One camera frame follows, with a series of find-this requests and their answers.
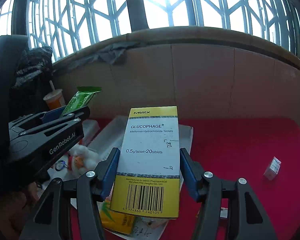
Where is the white fluffy chicken plush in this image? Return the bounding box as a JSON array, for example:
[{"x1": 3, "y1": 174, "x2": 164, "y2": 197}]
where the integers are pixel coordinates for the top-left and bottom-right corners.
[{"x1": 68, "y1": 144, "x2": 101, "y2": 178}]

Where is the yellow tissue pack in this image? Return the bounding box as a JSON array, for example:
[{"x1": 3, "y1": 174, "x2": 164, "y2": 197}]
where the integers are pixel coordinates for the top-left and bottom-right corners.
[{"x1": 100, "y1": 200, "x2": 136, "y2": 235}]

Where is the yellow white Glucophage box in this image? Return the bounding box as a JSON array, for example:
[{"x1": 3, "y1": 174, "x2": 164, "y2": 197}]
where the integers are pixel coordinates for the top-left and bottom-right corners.
[{"x1": 110, "y1": 106, "x2": 180, "y2": 219}]

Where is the green snack packet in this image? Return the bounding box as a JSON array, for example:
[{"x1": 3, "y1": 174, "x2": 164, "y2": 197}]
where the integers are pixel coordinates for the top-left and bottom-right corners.
[{"x1": 62, "y1": 86, "x2": 102, "y2": 116}]

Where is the orange drink cup with straw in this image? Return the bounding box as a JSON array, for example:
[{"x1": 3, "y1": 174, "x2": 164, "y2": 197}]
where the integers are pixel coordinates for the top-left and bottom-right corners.
[{"x1": 43, "y1": 80, "x2": 65, "y2": 110}]

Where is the white storage tray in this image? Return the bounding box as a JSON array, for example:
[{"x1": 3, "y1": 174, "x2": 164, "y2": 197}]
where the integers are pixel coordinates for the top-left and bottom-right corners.
[{"x1": 47, "y1": 115, "x2": 193, "y2": 240}]

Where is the small white medicine box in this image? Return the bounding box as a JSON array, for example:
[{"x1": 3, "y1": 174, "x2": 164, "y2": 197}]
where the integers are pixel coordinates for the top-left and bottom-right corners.
[{"x1": 263, "y1": 157, "x2": 281, "y2": 180}]

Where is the black plastic bag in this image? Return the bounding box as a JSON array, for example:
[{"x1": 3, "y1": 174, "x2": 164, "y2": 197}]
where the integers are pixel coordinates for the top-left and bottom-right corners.
[{"x1": 13, "y1": 46, "x2": 53, "y2": 89}]

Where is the grey cloth on sill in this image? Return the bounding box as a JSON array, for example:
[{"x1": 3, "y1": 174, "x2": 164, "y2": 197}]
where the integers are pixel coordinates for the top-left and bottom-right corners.
[{"x1": 72, "y1": 41, "x2": 141, "y2": 67}]

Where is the window metal grille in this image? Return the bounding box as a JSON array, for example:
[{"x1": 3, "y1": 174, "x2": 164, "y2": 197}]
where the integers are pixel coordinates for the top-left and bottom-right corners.
[{"x1": 0, "y1": 0, "x2": 300, "y2": 66}]

